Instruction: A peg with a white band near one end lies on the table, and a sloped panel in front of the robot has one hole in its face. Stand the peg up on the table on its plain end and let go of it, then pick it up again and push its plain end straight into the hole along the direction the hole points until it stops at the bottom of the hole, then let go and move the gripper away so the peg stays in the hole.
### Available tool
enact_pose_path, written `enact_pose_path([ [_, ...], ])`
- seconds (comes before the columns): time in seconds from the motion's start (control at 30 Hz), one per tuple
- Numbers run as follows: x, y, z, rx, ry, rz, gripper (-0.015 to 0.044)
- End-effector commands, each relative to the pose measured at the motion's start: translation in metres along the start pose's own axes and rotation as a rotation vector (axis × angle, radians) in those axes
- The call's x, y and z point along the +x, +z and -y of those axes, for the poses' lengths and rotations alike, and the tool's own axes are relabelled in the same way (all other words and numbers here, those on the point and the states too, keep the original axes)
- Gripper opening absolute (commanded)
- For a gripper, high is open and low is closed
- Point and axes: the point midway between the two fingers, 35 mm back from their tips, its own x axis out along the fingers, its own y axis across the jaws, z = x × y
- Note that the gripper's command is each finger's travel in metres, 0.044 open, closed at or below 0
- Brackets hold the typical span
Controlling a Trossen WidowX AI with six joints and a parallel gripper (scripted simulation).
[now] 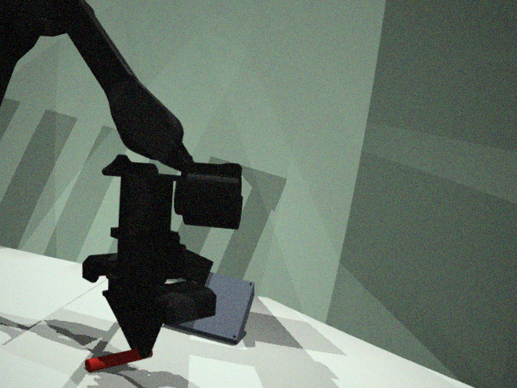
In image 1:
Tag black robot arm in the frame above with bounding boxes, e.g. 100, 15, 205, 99
0, 0, 243, 286

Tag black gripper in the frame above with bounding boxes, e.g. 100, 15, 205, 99
82, 219, 216, 358

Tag red peg with white band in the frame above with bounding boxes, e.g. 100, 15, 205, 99
85, 348, 153, 373

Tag grey sloped panel with hole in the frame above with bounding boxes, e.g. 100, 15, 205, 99
163, 272, 254, 345

